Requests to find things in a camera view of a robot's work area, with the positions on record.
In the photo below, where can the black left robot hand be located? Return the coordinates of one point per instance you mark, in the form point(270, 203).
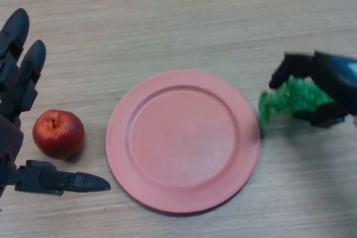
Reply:
point(11, 70)

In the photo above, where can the red apple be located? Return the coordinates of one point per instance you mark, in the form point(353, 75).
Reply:
point(58, 135)

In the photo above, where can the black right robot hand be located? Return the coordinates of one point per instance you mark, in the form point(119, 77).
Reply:
point(334, 79)

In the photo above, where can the green grapes bunch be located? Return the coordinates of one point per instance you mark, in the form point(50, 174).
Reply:
point(295, 96)

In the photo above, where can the pink round plate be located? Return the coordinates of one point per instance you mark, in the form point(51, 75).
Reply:
point(184, 143)

